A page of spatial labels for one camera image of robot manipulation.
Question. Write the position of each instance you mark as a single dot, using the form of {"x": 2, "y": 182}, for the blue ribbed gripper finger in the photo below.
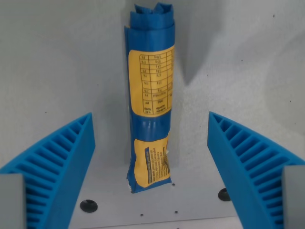
{"x": 59, "y": 171}
{"x": 250, "y": 176}

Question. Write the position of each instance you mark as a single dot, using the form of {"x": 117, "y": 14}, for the blue and yellow rolled bag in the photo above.
{"x": 152, "y": 95}

